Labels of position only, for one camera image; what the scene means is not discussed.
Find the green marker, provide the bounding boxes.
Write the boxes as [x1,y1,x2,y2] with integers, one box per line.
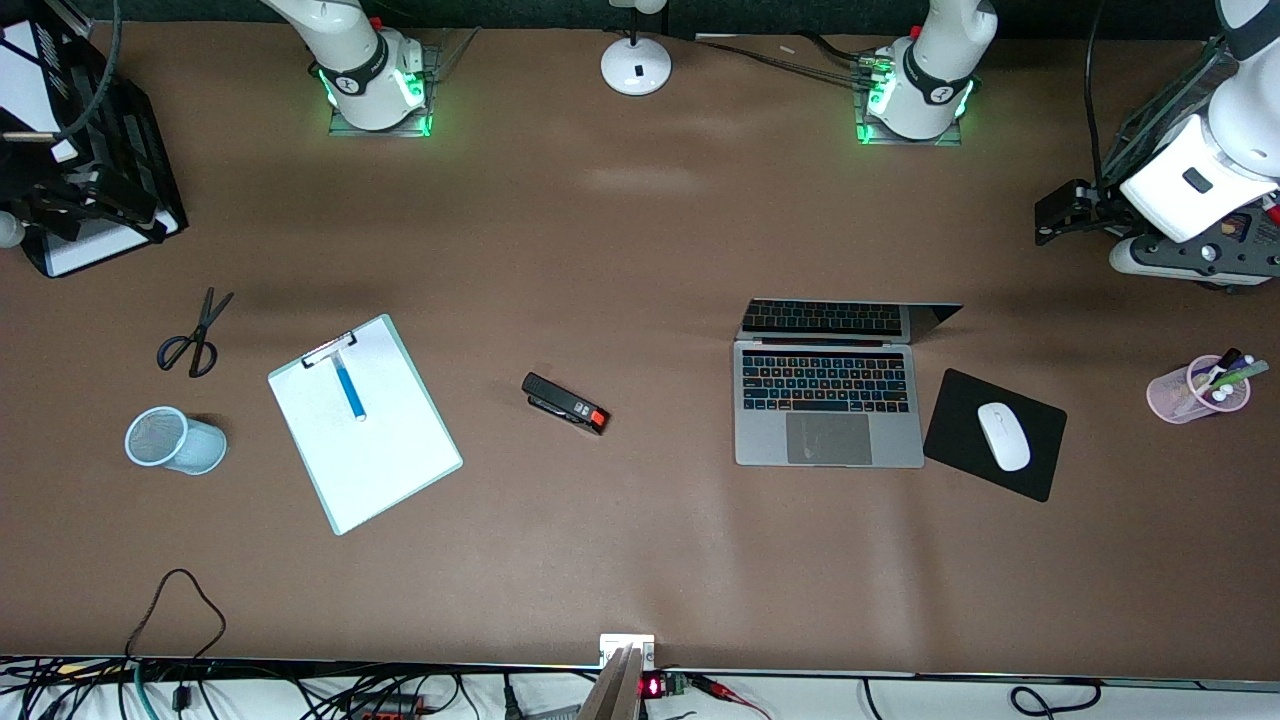
[1205,360,1271,396]

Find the mint green clipboard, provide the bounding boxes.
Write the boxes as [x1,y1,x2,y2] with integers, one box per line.
[267,313,464,537]

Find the white paper sheet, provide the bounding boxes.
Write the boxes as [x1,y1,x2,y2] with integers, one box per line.
[45,205,183,278]
[0,20,79,166]
[272,320,456,531]

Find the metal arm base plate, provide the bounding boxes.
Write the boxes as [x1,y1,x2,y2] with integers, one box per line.
[328,45,434,138]
[853,55,966,148]

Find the pink mesh pen cup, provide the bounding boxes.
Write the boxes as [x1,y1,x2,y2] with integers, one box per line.
[1147,355,1251,424]

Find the white round stand base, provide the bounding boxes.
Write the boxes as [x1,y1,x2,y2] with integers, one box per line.
[600,0,673,97]

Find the red power strip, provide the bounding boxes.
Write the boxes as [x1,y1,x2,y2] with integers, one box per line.
[345,695,433,720]

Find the silver laptop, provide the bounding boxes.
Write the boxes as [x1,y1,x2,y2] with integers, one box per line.
[733,298,964,469]

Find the white computer mouse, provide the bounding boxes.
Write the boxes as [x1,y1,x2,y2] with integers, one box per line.
[977,402,1032,473]

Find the black wire mesh tray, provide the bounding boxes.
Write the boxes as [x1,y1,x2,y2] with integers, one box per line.
[1100,35,1231,191]

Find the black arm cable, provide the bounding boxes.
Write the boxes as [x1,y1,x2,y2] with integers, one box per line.
[55,0,121,136]
[1085,0,1111,191]

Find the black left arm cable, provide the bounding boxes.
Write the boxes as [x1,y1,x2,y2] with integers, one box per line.
[1085,0,1111,191]

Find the thin black looped cable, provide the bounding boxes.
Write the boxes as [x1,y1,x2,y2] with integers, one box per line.
[125,568,227,663]

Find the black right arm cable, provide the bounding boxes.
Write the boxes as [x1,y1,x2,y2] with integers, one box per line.
[55,0,121,136]

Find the black purple marker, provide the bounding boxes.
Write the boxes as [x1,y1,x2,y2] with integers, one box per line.
[1195,347,1244,386]

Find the black stapler red tip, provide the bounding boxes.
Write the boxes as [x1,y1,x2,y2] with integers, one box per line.
[521,372,611,437]

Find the black scissors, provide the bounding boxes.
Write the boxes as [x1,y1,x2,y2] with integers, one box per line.
[156,287,235,379]

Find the blue marker white cap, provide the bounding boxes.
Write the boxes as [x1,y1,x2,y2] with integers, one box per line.
[333,350,368,422]

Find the grey camera mount beam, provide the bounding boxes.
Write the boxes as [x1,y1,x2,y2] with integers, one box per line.
[577,645,646,720]

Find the red wire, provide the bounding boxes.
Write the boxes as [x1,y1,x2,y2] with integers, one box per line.
[690,674,773,720]

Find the white mounting bracket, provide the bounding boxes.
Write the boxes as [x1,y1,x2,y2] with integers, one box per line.
[599,633,657,671]

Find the black cable bundle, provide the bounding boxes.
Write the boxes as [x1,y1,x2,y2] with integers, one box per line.
[695,35,896,86]

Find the black mouse pad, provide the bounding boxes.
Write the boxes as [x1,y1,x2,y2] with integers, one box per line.
[922,368,1068,503]

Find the light blue mesh pen cup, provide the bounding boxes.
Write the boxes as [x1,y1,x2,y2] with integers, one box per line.
[124,405,228,476]

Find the black stacked letter tray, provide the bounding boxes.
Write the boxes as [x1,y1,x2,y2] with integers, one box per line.
[0,0,189,279]

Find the thick black cable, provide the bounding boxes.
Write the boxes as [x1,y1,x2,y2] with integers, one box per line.
[1008,680,1103,719]

